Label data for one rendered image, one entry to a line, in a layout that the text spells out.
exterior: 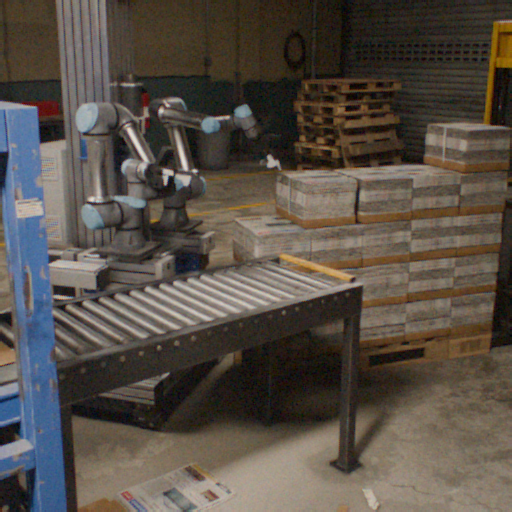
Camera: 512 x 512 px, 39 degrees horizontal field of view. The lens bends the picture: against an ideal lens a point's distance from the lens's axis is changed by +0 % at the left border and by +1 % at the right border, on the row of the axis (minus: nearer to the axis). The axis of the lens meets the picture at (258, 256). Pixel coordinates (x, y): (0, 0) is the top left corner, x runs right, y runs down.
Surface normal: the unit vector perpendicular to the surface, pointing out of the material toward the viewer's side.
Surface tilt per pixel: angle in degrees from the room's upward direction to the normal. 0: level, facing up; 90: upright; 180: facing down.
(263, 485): 0
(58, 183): 90
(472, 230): 90
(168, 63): 90
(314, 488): 0
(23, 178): 90
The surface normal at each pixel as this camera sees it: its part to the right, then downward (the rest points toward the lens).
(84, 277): -0.32, 0.25
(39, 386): 0.63, 0.22
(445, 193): 0.35, 0.26
